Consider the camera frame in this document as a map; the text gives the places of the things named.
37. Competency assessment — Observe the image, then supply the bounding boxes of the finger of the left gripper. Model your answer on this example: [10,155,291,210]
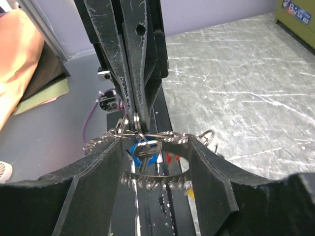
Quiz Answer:
[84,0,137,129]
[120,0,163,132]

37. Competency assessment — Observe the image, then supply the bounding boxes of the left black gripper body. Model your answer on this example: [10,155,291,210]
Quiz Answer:
[73,0,169,79]

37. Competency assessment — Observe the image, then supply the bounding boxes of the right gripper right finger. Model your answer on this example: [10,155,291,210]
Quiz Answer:
[189,139,315,236]

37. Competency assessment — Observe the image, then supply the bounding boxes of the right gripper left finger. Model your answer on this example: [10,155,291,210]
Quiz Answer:
[0,139,123,236]

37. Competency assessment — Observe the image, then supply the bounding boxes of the large silver keyring with rings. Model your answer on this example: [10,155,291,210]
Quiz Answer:
[82,117,219,191]

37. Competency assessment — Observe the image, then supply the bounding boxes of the blue tagged key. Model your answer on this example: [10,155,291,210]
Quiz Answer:
[129,133,162,173]

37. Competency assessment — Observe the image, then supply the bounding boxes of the green flat folder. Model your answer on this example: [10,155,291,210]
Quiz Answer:
[12,78,69,116]

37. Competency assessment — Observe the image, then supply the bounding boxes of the small white fan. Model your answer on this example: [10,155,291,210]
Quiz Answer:
[0,161,13,184]

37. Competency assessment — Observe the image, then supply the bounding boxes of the brown paper bag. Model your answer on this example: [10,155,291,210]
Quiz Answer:
[0,9,44,127]

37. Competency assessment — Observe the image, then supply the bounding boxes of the olive green plastic bin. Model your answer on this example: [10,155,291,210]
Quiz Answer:
[274,0,315,54]

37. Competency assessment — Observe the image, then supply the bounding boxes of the aluminium rail frame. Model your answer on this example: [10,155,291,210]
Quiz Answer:
[18,0,70,62]

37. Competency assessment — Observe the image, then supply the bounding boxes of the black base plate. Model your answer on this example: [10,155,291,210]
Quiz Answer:
[110,87,196,236]

